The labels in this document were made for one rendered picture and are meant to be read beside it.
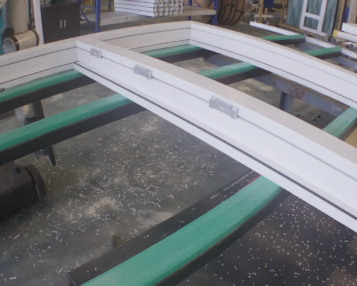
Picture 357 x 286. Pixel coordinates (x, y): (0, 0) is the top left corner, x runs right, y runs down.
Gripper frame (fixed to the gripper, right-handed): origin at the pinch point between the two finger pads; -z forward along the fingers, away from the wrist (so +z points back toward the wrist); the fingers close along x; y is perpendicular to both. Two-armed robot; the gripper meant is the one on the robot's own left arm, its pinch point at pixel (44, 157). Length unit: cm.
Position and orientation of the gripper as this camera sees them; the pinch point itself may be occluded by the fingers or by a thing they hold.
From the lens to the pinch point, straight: 133.9
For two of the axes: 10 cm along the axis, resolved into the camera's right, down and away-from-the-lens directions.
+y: 3.9, -4.9, 7.8
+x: 9.2, 1.4, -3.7
